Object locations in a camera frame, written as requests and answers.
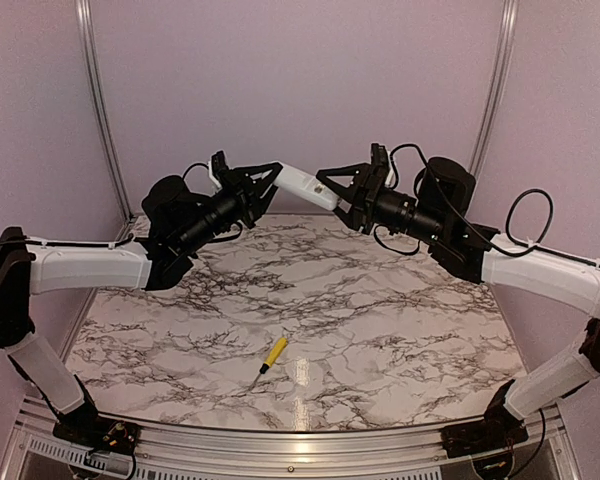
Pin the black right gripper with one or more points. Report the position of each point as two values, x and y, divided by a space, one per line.
364 195

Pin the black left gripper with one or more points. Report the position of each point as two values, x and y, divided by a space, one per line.
247 194

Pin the white remote control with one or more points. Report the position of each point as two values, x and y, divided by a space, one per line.
306 187

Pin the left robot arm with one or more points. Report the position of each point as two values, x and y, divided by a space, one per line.
181 223

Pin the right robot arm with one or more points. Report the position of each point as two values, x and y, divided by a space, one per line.
434 215

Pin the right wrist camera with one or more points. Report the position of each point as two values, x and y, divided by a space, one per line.
381 164

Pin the yellow handled screwdriver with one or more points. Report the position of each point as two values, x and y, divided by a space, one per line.
272 357

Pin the right aluminium frame post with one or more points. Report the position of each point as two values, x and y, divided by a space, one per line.
497 85

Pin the aluminium frame post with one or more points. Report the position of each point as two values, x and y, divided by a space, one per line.
87 34
497 85

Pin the left aluminium frame post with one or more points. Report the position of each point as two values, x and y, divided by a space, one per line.
87 34

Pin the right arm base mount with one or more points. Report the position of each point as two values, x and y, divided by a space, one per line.
477 437

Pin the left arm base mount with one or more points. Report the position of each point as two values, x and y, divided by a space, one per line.
104 435

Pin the front aluminium rail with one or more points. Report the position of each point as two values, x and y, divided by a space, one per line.
169 451

